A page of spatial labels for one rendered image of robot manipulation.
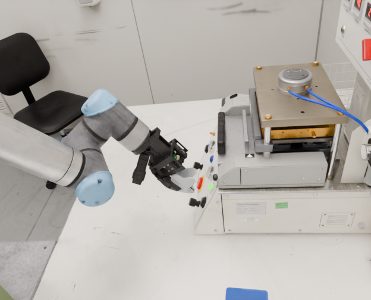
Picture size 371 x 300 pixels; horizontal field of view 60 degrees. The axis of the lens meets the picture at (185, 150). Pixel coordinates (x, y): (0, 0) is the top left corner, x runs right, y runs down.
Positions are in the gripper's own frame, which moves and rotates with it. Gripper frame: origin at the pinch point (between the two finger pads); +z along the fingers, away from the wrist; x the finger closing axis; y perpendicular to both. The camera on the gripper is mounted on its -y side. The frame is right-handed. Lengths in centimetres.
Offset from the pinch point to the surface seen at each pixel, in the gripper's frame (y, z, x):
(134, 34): -51, -24, 154
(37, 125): -116, -32, 95
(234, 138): 15.3, 0.3, 11.3
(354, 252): 26.9, 34.8, -9.8
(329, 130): 37.8, 6.0, 2.4
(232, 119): 14.7, 0.0, 20.5
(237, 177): 16.0, 0.5, -4.2
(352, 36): 52, -4, 17
